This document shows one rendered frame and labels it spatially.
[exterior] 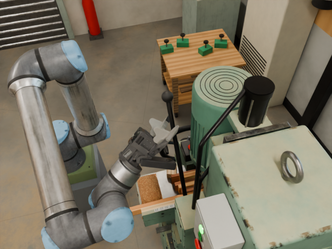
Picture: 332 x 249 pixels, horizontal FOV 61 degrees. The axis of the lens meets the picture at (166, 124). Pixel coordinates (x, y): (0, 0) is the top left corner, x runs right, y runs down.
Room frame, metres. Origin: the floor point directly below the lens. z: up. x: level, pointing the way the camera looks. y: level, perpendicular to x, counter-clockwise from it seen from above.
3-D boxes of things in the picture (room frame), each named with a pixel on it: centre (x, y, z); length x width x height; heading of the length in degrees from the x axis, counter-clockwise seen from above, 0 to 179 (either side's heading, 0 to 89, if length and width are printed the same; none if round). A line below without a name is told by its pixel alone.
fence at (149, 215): (0.51, -0.18, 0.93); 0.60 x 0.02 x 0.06; 101
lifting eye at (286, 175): (0.26, -0.22, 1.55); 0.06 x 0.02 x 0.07; 11
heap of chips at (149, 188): (0.58, 0.09, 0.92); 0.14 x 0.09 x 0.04; 11
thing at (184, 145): (0.74, -0.13, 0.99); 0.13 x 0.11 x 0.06; 101
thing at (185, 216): (0.30, -0.06, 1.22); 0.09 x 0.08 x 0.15; 11
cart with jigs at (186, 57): (2.10, -0.33, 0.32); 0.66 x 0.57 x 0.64; 100
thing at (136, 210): (0.53, -0.07, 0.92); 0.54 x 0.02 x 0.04; 101
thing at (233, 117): (0.41, -0.19, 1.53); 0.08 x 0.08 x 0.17; 11
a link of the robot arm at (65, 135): (0.95, 0.57, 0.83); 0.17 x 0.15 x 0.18; 110
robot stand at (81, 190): (0.94, 0.58, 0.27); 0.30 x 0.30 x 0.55; 12
